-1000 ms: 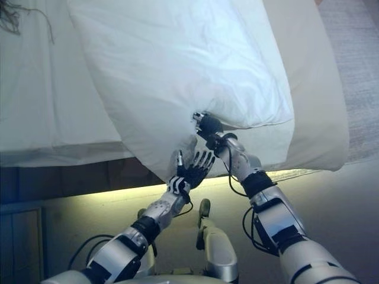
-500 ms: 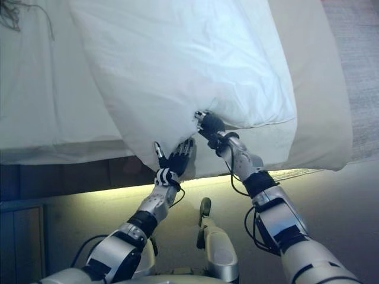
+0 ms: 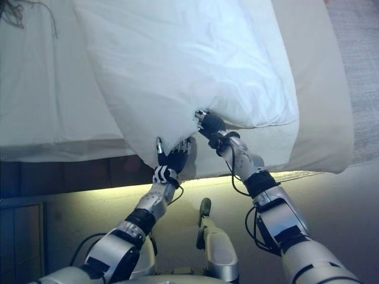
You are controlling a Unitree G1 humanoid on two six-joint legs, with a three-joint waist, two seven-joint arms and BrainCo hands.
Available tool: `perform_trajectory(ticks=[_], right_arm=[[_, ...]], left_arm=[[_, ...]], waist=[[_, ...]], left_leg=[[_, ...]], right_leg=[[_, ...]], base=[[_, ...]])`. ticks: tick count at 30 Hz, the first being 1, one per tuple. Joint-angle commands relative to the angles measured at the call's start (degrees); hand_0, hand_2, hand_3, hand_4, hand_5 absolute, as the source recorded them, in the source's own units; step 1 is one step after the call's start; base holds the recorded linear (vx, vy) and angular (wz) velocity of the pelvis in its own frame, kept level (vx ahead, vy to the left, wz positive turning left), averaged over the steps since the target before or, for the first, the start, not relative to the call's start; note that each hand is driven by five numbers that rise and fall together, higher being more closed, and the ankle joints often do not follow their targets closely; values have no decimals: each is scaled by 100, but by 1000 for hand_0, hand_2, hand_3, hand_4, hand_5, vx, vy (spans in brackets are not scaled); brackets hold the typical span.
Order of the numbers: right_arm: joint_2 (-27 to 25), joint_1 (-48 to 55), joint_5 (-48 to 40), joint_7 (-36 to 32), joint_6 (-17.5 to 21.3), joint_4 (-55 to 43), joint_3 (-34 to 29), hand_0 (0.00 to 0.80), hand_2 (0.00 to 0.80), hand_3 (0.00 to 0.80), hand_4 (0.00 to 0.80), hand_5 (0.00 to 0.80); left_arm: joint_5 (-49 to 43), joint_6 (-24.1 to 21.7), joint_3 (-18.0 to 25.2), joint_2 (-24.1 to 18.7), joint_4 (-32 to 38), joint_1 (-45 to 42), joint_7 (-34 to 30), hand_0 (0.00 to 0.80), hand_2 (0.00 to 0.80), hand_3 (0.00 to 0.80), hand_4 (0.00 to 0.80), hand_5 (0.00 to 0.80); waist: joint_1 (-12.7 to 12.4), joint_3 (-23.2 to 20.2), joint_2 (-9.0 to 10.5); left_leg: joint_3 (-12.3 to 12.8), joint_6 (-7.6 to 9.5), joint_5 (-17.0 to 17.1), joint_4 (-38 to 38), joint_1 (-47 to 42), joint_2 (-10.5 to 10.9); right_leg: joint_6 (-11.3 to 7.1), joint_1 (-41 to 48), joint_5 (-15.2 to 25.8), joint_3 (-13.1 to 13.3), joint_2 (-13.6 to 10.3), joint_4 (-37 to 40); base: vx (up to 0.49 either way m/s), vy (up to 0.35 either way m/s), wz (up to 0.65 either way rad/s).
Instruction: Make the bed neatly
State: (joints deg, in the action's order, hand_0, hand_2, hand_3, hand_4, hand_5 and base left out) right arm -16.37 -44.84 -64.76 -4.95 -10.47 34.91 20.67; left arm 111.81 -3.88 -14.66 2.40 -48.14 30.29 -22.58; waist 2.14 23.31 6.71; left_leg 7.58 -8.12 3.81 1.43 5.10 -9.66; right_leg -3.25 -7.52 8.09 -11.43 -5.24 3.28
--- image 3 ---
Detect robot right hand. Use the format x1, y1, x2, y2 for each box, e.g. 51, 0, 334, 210
194, 108, 228, 142

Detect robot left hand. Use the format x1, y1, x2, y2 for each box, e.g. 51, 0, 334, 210
155, 135, 197, 175

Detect white duvet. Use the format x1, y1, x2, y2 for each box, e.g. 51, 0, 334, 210
72, 0, 300, 182

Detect brown padded bed base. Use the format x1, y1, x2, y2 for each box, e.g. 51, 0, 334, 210
0, 156, 155, 196

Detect cream smooth bed cover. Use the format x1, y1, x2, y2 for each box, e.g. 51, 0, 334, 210
194, 0, 356, 180

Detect silver robot right leg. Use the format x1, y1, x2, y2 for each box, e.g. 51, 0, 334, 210
195, 197, 240, 284

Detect wooden nightstand cabinet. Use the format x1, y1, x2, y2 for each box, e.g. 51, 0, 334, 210
0, 200, 46, 284

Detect dark fringe strands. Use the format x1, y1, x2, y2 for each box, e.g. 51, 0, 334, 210
0, 0, 59, 40

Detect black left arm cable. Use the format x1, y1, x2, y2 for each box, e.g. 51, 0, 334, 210
69, 176, 185, 267

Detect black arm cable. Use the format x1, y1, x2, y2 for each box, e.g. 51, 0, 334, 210
69, 176, 185, 267
226, 143, 267, 253

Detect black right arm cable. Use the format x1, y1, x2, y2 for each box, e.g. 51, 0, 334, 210
226, 143, 267, 253

